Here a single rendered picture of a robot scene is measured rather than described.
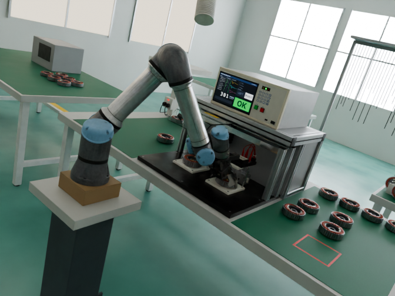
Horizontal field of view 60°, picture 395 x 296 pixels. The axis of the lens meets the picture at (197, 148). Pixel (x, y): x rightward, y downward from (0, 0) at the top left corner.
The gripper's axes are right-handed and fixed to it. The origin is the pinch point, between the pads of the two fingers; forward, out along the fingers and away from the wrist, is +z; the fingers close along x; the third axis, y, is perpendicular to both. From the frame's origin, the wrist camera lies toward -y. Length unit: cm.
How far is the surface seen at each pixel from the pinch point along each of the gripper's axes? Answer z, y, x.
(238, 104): -25.5, -29.2, -13.9
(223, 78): -35, -34, -28
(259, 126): -21.9, -23.8, 3.1
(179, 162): -2.1, 6.0, -28.1
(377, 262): 11, -10, 74
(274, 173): -7.0, -13.4, 19.7
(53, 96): -2, 12, -159
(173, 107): 29, -59, -108
